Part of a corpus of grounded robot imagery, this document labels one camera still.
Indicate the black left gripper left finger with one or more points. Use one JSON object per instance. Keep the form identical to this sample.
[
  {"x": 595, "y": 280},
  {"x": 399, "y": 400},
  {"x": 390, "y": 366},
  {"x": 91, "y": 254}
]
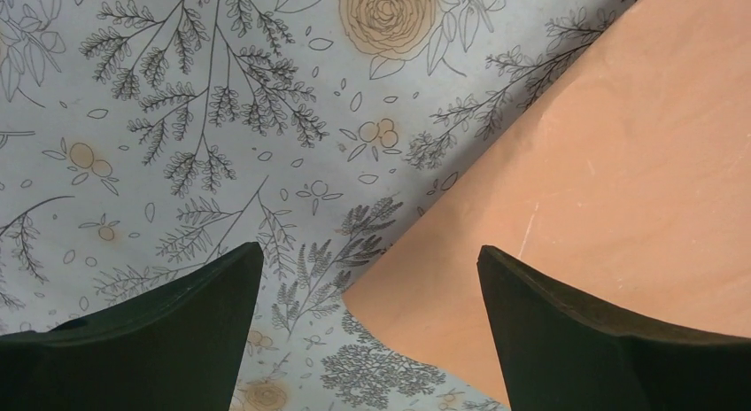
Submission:
[{"x": 176, "y": 347}]

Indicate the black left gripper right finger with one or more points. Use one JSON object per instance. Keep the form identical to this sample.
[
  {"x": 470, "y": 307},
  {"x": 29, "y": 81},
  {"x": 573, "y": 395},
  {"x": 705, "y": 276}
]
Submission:
[{"x": 561, "y": 348}]

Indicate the floral patterned tablecloth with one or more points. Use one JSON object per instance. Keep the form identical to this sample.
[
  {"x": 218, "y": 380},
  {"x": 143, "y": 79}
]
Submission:
[{"x": 142, "y": 139}]

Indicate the peach wrapping paper sheet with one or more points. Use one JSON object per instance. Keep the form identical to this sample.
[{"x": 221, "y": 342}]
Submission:
[{"x": 628, "y": 179}]

